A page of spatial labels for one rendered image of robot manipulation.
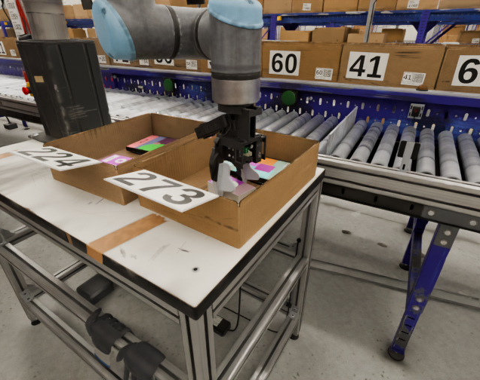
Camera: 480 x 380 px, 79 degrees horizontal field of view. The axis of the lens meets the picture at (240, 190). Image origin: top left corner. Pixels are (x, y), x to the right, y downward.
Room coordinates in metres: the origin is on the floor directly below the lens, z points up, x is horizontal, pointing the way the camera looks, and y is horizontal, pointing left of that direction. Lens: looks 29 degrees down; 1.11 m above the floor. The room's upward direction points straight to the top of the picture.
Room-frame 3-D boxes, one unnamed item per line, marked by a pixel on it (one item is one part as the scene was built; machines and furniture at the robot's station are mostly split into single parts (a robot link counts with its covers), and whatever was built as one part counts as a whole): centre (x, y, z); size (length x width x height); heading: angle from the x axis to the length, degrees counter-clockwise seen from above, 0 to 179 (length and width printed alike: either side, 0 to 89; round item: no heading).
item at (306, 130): (1.20, -0.27, 0.72); 0.52 x 0.05 x 0.05; 150
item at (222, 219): (0.66, 0.01, 0.80); 0.38 x 0.28 x 0.10; 146
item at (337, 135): (1.12, -0.41, 0.76); 0.46 x 0.01 x 0.09; 150
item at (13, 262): (0.81, 0.33, 0.36); 1.00 x 0.58 x 0.72; 57
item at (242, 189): (0.59, 0.02, 0.78); 0.10 x 0.06 x 0.05; 46
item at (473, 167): (0.91, -0.77, 0.72); 0.52 x 0.05 x 0.05; 150
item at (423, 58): (1.48, -0.70, 0.96); 0.39 x 0.29 x 0.17; 60
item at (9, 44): (3.05, 2.04, 0.96); 0.39 x 0.29 x 0.17; 61
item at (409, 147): (0.78, -0.47, 0.78); 0.05 x 0.01 x 0.11; 60
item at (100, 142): (0.81, 0.29, 0.80); 0.38 x 0.28 x 0.10; 150
